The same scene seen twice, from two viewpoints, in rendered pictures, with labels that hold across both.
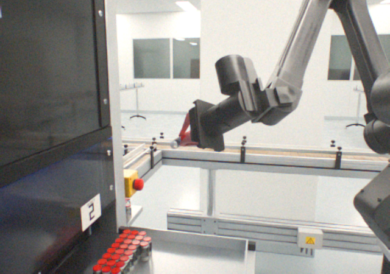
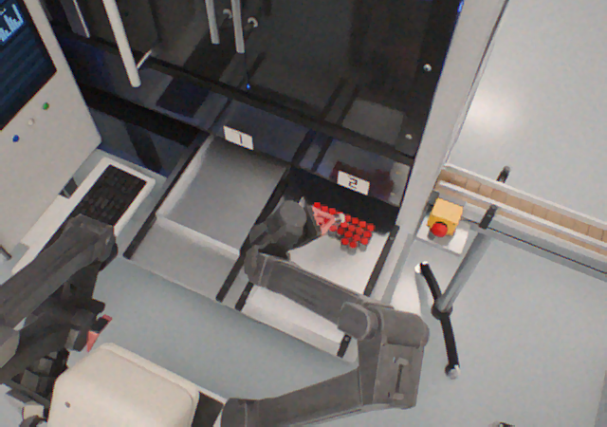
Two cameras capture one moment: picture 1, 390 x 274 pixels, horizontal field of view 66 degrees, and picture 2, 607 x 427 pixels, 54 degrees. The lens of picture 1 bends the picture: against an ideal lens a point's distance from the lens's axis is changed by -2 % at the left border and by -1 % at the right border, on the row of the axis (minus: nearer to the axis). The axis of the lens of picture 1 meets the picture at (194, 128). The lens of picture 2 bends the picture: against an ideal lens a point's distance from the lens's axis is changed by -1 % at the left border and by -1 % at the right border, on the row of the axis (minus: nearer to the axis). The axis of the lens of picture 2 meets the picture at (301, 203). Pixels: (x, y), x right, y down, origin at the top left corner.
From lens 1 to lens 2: 1.37 m
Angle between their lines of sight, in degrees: 86
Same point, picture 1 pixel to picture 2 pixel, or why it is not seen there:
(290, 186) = not seen: outside the picture
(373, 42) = (307, 400)
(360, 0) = (353, 388)
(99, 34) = (419, 83)
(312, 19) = (321, 298)
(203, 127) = not seen: hidden behind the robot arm
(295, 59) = (285, 278)
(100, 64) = (412, 107)
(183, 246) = (358, 286)
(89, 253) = (362, 204)
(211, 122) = not seen: hidden behind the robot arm
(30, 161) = (292, 115)
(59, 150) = (322, 127)
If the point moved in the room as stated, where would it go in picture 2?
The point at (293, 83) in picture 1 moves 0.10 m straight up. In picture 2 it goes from (263, 275) to (260, 251)
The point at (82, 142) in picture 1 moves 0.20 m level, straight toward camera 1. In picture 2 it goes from (355, 140) to (271, 149)
